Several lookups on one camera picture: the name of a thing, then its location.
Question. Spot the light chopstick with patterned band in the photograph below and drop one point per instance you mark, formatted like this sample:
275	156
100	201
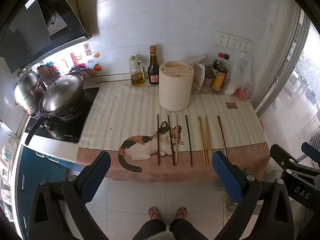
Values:
202	140

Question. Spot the brown chopstick with pale tip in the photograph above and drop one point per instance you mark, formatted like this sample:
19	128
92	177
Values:
221	132

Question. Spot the black glass stove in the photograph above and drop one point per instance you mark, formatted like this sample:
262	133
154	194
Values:
75	127

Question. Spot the red seal wall sticker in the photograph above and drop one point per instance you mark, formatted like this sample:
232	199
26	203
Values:
87	47

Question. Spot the stainless steel steamer pot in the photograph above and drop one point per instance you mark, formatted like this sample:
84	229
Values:
27	87

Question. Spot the red cap dark bottle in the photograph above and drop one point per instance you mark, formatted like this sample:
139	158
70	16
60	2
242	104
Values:
220	55

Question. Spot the black range hood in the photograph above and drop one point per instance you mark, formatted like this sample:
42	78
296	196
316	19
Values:
30	30

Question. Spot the orange label bottle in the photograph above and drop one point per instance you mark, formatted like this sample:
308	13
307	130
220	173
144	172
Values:
218	80

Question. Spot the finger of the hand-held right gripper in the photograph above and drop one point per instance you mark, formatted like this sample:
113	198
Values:
310	148
287	158

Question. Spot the clear plastic bag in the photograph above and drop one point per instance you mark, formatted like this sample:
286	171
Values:
240	72

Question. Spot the window with metal frame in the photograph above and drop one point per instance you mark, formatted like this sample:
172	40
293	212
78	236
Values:
300	85

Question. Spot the person's left leg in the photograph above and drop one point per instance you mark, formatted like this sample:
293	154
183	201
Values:
150	227

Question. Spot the dark brown chopstick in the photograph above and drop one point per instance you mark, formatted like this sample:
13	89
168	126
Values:
158	140
171	140
188	140

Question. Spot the cream round utensil holder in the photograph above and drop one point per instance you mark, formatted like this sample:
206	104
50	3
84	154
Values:
176	87

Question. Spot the white printed packet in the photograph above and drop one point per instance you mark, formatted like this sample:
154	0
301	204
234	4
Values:
198	76

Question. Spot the small brown square tag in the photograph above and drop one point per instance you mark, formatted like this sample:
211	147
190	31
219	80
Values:
230	105

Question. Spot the dark sauce bottle red label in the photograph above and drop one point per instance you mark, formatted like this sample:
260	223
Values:
153	72

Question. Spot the blue kitchen cabinet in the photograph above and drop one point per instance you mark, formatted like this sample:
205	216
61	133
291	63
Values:
42	175

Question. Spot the person's right leg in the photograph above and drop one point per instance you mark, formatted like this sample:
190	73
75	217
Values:
183	227

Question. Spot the person's leg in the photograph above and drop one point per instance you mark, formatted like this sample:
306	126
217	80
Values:
150	227
183	227

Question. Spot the cat print striped table cloth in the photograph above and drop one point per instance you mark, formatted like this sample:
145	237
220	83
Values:
125	110

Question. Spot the tomato wall sticker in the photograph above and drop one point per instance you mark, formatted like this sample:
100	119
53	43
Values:
97	67

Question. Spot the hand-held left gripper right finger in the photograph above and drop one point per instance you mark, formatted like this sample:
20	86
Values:
222	166

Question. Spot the steel wok with lid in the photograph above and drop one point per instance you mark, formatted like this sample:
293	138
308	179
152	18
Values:
62	92

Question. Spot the orange fruit wall sticker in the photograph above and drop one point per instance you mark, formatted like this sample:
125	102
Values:
97	54

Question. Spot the glass oil dispenser bottle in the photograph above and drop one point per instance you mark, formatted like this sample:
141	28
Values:
137	76

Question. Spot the pink wall sticker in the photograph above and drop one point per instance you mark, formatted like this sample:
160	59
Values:
75	58

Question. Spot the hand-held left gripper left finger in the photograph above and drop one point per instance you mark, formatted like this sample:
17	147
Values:
100	170

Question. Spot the red packet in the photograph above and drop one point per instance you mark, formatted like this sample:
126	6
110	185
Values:
242	93

